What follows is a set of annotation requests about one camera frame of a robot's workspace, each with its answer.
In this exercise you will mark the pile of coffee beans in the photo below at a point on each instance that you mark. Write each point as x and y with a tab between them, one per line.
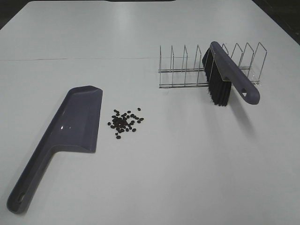
124	122

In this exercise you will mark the purple plastic dustpan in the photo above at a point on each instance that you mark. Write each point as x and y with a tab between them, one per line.
74	128

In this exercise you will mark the chrome wire dish rack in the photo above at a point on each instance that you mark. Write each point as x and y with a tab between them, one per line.
187	70

